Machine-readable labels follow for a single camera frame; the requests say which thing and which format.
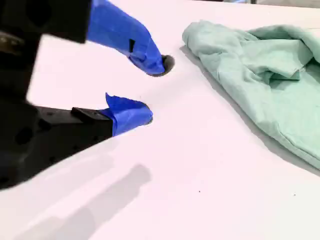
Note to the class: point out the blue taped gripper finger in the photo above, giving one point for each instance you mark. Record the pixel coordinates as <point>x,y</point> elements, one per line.
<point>117,27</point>
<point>127,115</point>

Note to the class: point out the pale green T-shirt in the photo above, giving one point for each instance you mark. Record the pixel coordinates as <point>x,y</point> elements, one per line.
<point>262,82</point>

